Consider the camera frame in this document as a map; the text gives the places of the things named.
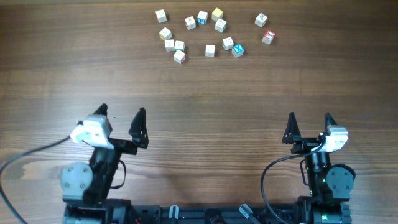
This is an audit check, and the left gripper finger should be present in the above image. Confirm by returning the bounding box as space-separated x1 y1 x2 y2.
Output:
128 108 149 149
93 103 108 116

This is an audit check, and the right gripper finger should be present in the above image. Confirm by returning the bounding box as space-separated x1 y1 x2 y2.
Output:
282 112 302 144
325 113 337 128

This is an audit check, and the wooden block blue Y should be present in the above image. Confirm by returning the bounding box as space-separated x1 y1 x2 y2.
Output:
165 39 175 52

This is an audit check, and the blue X wooden block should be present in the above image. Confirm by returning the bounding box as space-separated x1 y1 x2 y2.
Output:
231 44 244 58

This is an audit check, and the plain wooden block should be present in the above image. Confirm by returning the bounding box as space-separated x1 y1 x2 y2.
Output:
205 45 215 57

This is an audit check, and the wooden block green picture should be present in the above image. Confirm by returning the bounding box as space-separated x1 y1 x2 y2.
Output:
222 37 234 50

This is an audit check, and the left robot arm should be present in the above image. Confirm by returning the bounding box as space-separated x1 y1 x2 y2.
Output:
60 104 149 224

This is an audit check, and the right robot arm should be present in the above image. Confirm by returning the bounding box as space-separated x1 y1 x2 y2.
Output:
282 112 356 224

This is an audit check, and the wooden block red side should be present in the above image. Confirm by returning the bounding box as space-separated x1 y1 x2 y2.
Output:
174 50 186 64

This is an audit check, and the wooden block teal side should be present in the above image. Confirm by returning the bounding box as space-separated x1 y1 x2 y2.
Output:
174 40 185 52

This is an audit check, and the wooden block yellow side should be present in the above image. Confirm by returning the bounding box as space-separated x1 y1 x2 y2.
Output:
159 27 172 40

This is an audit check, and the red top wooden block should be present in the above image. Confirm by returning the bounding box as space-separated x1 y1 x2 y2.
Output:
262 30 275 45

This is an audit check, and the wooden block top left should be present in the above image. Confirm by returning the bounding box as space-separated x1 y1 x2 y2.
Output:
155 9 167 23

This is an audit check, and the wooden block red letter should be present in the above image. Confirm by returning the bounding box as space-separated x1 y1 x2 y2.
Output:
185 16 196 30

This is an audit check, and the wooden block far right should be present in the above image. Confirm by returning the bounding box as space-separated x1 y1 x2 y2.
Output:
254 13 268 27

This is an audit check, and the wooden block blue side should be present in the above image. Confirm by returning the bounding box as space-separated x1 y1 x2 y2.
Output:
197 11 208 24

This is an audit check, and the wooden block green side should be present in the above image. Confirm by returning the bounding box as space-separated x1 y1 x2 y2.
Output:
215 19 227 33

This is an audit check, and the yellow top wooden block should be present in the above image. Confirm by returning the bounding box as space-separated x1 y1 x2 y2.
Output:
211 7 223 22

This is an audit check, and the right camera cable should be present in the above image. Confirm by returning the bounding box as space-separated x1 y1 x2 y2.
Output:
260 141 326 224

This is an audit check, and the camera cable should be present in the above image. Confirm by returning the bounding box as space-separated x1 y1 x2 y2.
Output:
260 141 326 224
0 135 72 224

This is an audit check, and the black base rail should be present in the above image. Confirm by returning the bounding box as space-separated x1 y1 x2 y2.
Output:
127 205 308 224

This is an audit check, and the left camera cable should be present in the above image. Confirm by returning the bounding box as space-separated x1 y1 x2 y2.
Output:
0 135 72 224

